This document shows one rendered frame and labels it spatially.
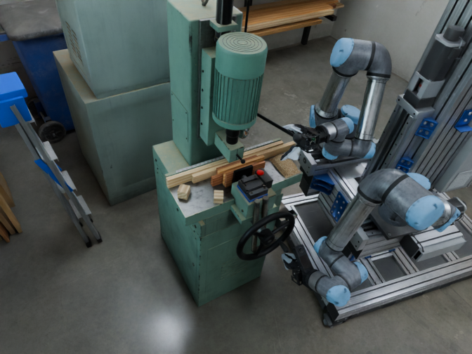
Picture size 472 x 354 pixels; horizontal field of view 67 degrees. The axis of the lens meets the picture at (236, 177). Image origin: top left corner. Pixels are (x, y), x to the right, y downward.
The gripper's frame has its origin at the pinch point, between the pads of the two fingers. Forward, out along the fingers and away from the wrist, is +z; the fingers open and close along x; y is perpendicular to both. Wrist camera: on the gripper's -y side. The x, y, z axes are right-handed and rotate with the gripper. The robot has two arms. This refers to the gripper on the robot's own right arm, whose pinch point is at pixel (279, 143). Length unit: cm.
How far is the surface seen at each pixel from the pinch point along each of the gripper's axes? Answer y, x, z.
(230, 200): -5.1, 23.8, 20.6
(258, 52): -0.4, -37.2, 11.4
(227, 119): -8.7, -11.7, 19.0
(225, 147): -17.0, 5.1, 15.8
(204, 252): -12, 55, 32
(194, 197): -12.7, 22.2, 33.2
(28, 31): -178, -18, 70
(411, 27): -165, 21, -305
